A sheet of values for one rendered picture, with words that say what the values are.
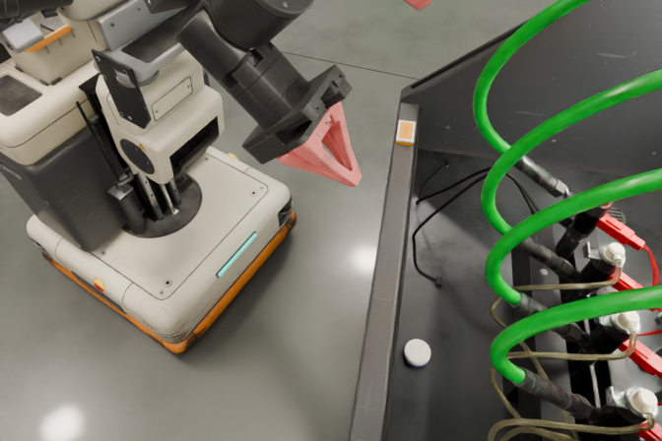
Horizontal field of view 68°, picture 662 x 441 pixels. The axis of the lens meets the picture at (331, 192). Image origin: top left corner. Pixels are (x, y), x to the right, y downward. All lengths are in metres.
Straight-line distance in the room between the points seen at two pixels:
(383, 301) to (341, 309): 1.05
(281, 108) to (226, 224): 1.21
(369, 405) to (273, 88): 0.40
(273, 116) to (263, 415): 1.30
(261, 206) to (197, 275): 0.31
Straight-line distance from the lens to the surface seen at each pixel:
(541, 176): 0.63
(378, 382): 0.66
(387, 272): 0.72
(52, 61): 1.35
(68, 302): 1.97
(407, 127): 0.89
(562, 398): 0.55
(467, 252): 0.91
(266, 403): 1.65
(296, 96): 0.42
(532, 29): 0.50
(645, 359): 0.62
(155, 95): 1.13
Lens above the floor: 1.57
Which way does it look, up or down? 51 degrees down
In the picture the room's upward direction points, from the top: straight up
